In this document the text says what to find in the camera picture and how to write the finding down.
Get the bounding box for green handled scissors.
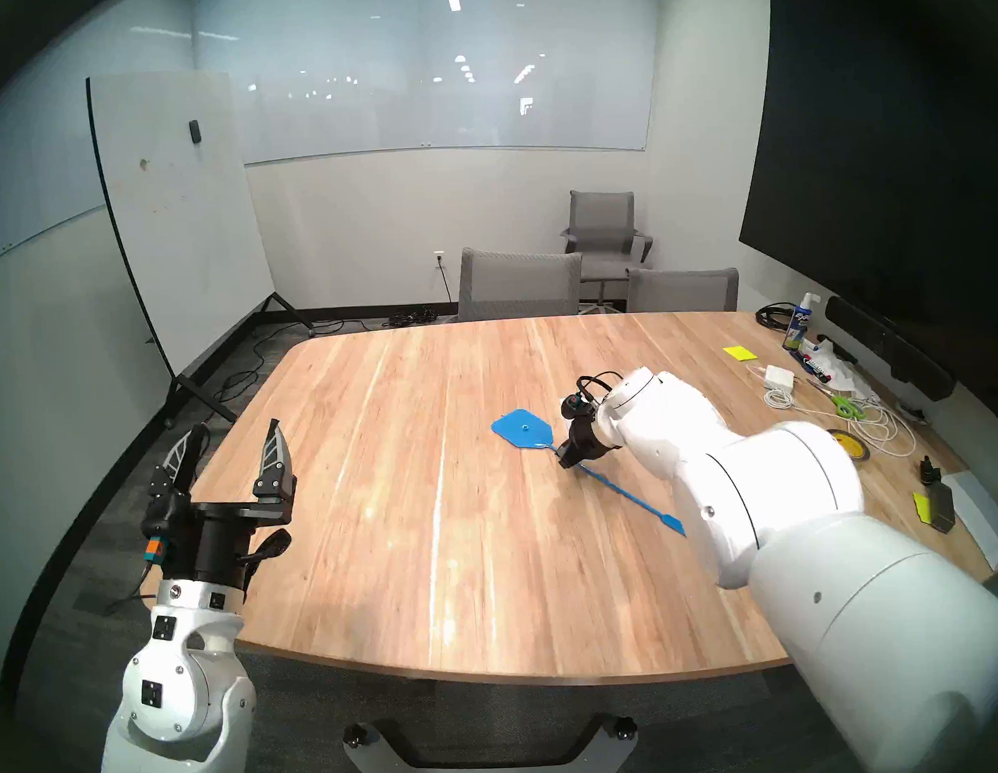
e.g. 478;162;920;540
808;376;867;423

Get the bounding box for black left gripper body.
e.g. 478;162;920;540
185;497;302;608

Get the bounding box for large black wall screen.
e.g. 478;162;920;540
728;0;998;400

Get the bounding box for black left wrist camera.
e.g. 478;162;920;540
141;490;199;571

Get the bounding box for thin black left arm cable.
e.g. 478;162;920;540
101;561;160;619

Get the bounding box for rolling whiteboard on black stand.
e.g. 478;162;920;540
86;66;320;431

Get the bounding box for long black floor cable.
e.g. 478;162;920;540
206;313;386;421

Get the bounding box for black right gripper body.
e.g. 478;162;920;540
564;413;624;464

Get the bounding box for black video sound bar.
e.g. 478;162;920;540
825;291;956;406

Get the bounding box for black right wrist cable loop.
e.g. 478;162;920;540
575;371;626;405

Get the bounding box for crumpled white plastic bag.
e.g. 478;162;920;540
806;336;876;403

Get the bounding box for grey mesh chair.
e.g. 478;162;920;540
455;243;586;323
624;264;741;317

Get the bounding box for grey office chair with armrests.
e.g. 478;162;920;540
559;187;656;310

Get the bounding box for wide glass wall board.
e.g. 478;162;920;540
189;0;668;171

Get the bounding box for pile of black cables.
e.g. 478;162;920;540
384;305;461;328

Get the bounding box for black and yellow tape roll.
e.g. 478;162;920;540
827;427;872;465

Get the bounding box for blue plastic fly swatter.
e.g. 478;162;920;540
490;402;687;546

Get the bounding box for whiteboard cleaner spray bottle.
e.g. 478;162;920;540
780;292;824;352

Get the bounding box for white charging cable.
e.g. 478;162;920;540
746;357;920;464

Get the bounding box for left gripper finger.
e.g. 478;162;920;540
249;417;299;502
145;422;215;499

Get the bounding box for black braided cable loop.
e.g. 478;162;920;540
241;528;294;568

